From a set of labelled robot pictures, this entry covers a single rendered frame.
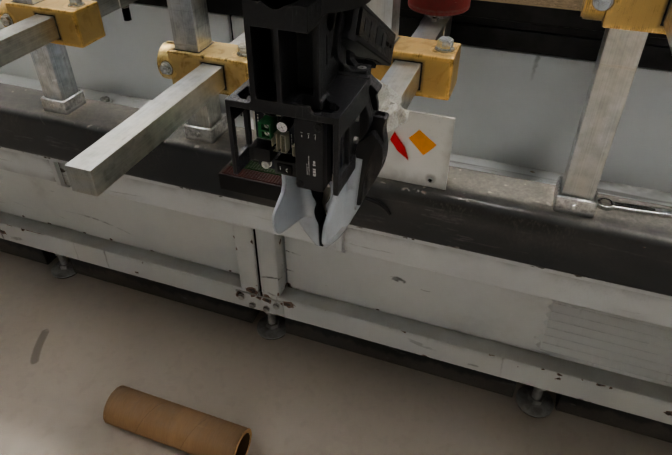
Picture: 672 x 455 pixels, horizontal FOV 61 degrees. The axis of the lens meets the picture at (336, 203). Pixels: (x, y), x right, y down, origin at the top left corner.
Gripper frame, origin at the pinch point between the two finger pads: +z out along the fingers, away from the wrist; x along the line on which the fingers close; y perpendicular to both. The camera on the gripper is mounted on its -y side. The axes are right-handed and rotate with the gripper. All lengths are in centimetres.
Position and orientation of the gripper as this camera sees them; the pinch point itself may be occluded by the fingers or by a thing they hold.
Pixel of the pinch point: (326, 226)
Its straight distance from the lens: 46.0
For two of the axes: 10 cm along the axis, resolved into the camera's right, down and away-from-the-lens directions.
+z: -0.1, 8.1, 5.9
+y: -3.4, 5.5, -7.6
